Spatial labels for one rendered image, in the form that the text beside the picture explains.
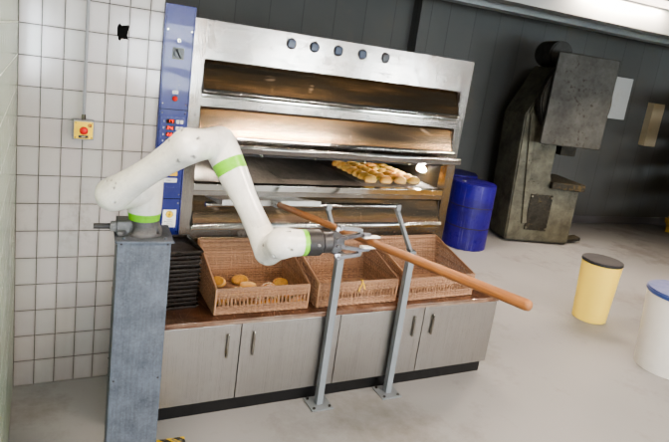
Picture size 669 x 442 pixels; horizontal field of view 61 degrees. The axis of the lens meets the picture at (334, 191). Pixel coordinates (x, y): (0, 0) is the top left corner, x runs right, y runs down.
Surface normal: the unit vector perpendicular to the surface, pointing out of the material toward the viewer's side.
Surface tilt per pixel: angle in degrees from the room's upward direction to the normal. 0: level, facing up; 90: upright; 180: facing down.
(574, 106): 90
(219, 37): 90
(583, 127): 90
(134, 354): 90
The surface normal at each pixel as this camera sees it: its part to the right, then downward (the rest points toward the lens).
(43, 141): 0.44, 0.26
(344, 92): 0.46, -0.09
